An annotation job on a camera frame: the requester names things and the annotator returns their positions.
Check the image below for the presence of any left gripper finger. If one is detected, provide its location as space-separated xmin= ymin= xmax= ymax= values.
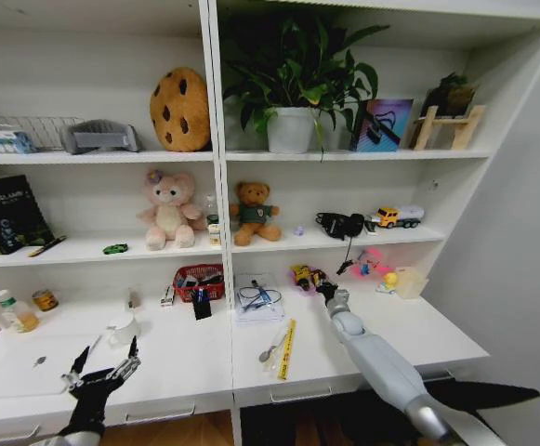
xmin=60 ymin=345 xmax=91 ymax=389
xmin=110 ymin=335 xmax=142 ymax=381

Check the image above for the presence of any yellow black toy robot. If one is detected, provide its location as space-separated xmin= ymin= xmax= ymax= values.
xmin=289 ymin=263 xmax=329 ymax=296

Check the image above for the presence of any white mug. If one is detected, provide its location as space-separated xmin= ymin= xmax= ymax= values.
xmin=106 ymin=311 xmax=142 ymax=350

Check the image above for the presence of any white shelf unit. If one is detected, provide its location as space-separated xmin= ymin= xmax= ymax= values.
xmin=0 ymin=0 xmax=540 ymax=446

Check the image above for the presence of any pink toy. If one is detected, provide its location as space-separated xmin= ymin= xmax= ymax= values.
xmin=351 ymin=249 xmax=390 ymax=280

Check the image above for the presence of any yellow duck figure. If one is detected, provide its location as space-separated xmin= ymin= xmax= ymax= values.
xmin=375 ymin=271 xmax=401 ymax=295

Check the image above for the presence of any yellow ruler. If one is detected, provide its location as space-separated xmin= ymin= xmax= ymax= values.
xmin=275 ymin=318 xmax=297 ymax=381

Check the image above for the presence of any yellow tin can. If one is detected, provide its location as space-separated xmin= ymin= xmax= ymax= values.
xmin=32 ymin=288 xmax=60 ymax=312

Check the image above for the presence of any metal spoon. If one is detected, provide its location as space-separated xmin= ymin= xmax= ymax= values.
xmin=257 ymin=326 xmax=290 ymax=364

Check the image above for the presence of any translucent plastic cup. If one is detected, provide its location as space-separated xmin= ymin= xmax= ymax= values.
xmin=394 ymin=266 xmax=430 ymax=299

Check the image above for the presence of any juice bottle white cap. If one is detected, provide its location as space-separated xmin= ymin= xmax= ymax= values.
xmin=0 ymin=289 xmax=40 ymax=334

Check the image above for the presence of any red plastic basket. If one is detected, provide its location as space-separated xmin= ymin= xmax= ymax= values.
xmin=172 ymin=264 xmax=226 ymax=304

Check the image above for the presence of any black pen holder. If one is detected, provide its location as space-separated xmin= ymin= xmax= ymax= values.
xmin=193 ymin=287 xmax=215 ymax=321

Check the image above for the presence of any yellow toy tanker truck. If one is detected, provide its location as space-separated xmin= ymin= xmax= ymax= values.
xmin=370 ymin=204 xmax=426 ymax=230

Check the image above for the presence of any brown teddy bear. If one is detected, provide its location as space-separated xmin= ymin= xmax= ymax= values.
xmin=228 ymin=180 xmax=283 ymax=247

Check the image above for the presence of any clear plastic bottle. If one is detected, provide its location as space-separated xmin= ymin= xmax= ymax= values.
xmin=203 ymin=194 xmax=220 ymax=227

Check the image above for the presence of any pink plush cat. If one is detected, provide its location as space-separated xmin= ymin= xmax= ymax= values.
xmin=136 ymin=168 xmax=206 ymax=253

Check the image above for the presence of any white plant pot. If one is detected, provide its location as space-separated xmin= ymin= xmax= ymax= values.
xmin=266 ymin=106 xmax=320 ymax=155

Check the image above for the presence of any black spiral notebook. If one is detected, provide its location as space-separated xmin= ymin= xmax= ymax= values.
xmin=0 ymin=174 xmax=56 ymax=256

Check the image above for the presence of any wooden plant stand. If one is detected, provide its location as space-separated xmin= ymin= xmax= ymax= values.
xmin=410 ymin=104 xmax=487 ymax=151

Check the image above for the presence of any green leafy plant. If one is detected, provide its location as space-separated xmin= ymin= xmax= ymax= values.
xmin=219 ymin=12 xmax=390 ymax=163

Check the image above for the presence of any brown cookie plush pillow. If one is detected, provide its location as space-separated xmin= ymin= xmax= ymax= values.
xmin=149 ymin=66 xmax=212 ymax=153

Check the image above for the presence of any small dark potted plant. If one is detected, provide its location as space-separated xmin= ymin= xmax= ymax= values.
xmin=424 ymin=72 xmax=479 ymax=118

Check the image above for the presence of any blue white carton box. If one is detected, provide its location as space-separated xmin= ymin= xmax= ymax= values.
xmin=0 ymin=129 xmax=37 ymax=155

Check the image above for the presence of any silver drawer handle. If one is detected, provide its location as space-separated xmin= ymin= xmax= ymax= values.
xmin=0 ymin=424 xmax=41 ymax=443
xmin=269 ymin=385 xmax=334 ymax=403
xmin=125 ymin=402 xmax=197 ymax=425

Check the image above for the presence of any clear bag with blue cable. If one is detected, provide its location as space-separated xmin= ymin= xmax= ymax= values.
xmin=233 ymin=272 xmax=286 ymax=327

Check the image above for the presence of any wire mesh basket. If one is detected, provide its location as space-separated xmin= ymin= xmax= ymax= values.
xmin=0 ymin=115 xmax=86 ymax=151

